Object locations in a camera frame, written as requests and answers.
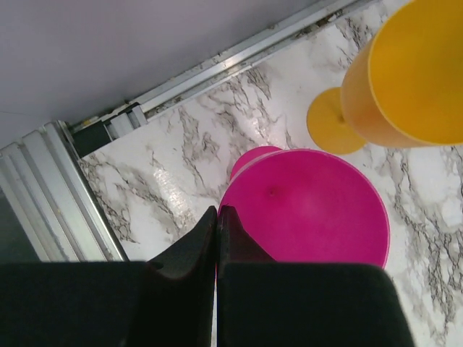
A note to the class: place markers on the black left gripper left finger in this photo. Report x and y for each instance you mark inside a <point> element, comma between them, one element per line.
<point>165,301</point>

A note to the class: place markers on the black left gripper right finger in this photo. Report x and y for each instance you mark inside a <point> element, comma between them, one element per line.
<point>262,302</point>

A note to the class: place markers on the pink wine glass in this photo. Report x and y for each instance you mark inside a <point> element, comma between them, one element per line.
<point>305,205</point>

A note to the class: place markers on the yellow wine glass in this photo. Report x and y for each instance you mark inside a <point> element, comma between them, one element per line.
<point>402,90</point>

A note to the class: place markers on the aluminium table edge rail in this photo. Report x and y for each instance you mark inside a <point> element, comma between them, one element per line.
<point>52,214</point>

